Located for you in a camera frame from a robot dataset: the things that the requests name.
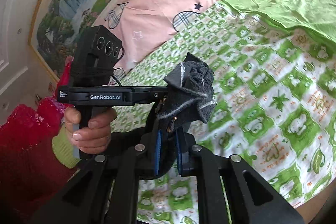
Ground dark grey pants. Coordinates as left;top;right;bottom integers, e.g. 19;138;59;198
157;53;217;131

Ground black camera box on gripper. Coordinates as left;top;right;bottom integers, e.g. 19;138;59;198
70;25;125;87

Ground person's left hand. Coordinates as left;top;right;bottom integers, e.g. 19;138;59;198
64;107;117;154

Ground red sleeve with green cuff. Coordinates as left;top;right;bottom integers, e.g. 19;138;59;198
0;62;79;224

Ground green patterned bed sheet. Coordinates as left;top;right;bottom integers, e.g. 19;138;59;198
110;0;336;224

